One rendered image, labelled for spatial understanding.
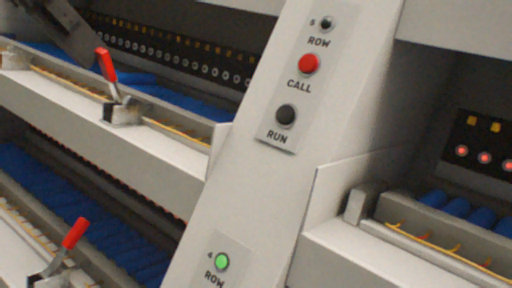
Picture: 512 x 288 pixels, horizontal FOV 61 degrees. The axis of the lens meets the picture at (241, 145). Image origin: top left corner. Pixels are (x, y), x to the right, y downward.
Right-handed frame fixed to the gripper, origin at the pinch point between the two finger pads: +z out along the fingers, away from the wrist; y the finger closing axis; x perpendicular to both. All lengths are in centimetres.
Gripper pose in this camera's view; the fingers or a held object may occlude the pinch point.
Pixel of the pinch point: (71, 31)
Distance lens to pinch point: 44.5
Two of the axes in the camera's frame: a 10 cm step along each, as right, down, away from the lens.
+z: 5.1, 6.1, 6.1
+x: 5.4, -7.8, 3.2
